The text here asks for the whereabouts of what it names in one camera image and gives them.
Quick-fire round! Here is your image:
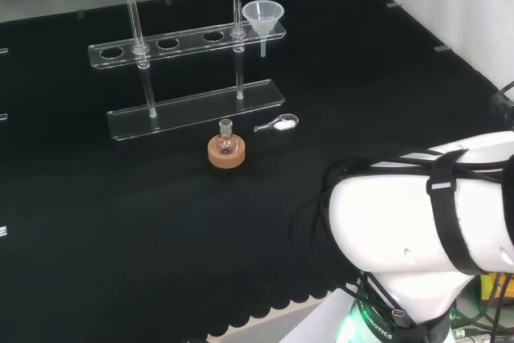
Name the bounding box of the glass weighing funnel with powder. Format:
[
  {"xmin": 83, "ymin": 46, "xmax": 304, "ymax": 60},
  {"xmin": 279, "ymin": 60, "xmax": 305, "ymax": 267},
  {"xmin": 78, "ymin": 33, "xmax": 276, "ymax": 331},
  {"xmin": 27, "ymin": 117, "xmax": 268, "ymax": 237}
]
[{"xmin": 253, "ymin": 113, "xmax": 300, "ymax": 134}]

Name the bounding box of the transparent funnel stand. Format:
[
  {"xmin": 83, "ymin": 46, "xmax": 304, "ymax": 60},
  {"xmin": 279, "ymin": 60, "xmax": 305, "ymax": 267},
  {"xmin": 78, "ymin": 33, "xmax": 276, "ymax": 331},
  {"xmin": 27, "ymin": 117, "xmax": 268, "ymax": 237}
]
[{"xmin": 87, "ymin": 0, "xmax": 288, "ymax": 141}]

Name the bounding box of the clear plastic funnel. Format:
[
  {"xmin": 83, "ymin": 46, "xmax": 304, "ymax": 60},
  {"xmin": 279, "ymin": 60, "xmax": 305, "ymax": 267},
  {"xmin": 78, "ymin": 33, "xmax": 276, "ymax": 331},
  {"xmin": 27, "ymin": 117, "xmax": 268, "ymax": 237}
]
[{"xmin": 242, "ymin": 1, "xmax": 285, "ymax": 59}]

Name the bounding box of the glass round-bottom flask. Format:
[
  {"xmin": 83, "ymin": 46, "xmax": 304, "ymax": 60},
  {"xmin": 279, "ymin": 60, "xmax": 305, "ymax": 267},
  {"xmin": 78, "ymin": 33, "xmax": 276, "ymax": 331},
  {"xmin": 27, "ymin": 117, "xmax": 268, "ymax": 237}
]
[{"xmin": 214, "ymin": 118, "xmax": 239, "ymax": 157}]

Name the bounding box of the black bench cloth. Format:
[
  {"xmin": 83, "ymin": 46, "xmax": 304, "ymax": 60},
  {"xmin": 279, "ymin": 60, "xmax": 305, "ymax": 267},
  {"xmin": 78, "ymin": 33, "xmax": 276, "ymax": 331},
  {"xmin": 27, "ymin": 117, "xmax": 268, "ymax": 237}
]
[{"xmin": 0, "ymin": 0, "xmax": 514, "ymax": 338}]

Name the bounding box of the yellow stop button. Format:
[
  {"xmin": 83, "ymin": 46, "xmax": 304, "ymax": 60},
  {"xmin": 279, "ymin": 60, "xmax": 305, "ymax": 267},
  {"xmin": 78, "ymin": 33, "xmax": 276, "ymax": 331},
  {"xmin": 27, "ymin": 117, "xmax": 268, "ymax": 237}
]
[{"xmin": 476, "ymin": 272, "xmax": 514, "ymax": 311}]

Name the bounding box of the brown cork ring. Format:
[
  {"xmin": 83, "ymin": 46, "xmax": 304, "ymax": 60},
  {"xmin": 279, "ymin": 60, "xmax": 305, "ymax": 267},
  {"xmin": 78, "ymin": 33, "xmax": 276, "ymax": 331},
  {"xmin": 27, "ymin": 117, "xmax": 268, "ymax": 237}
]
[{"xmin": 207, "ymin": 133, "xmax": 247, "ymax": 169}]

